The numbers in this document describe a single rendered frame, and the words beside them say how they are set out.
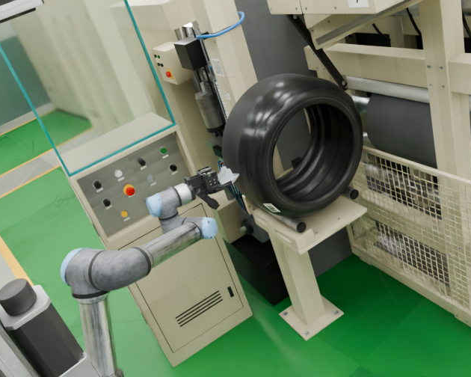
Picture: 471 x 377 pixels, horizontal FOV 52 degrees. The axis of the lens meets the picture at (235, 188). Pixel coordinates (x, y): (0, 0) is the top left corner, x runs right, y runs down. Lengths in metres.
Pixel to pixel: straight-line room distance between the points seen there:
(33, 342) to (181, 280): 1.69
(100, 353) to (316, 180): 1.17
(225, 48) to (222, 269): 1.24
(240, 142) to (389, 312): 1.42
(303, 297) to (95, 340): 1.40
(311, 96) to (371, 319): 1.40
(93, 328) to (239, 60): 1.18
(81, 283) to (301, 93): 0.98
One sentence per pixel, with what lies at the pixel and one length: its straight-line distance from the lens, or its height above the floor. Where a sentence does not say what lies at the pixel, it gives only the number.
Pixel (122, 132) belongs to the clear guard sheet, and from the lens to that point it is 2.26.
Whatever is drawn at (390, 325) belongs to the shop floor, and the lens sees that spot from 2.72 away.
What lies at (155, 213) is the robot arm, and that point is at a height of 1.23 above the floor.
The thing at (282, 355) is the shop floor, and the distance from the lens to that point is 2.71.
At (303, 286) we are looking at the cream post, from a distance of 2.62.
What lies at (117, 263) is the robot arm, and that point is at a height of 1.30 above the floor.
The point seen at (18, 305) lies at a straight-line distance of 0.96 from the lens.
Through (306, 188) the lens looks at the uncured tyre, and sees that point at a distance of 2.16.
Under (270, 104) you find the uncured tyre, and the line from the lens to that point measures 1.74.
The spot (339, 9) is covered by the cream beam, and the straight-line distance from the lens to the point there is 1.73.
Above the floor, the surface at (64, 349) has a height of 1.42.
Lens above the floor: 2.01
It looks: 28 degrees down
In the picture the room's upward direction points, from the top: 20 degrees counter-clockwise
